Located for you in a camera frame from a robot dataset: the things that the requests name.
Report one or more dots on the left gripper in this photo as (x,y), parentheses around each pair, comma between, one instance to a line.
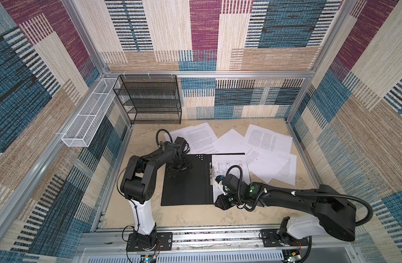
(187,165)

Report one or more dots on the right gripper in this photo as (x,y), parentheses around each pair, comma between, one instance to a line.
(221,200)

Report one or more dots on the orange black file folder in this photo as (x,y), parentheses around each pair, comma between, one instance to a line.
(193,187)

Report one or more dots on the white paper technical drawing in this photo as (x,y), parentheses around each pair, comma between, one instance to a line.
(220,165)

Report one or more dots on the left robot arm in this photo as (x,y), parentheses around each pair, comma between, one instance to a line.
(139,182)

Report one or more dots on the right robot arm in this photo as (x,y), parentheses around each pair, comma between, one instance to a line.
(326,211)

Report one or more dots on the blank-side white sheet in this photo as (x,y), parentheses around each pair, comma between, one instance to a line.
(231,142)

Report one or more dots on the far right printed sheet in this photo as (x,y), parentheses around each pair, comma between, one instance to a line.
(267,141)

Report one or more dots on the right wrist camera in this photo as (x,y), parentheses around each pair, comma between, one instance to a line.
(230,183)

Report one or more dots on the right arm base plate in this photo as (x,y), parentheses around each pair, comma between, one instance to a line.
(272,238)

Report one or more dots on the black wire mesh shelf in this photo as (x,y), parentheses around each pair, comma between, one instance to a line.
(150,99)

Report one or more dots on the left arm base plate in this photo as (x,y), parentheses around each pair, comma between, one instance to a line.
(139,243)

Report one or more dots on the white wire mesh basket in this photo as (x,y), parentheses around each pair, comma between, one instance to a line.
(82,130)

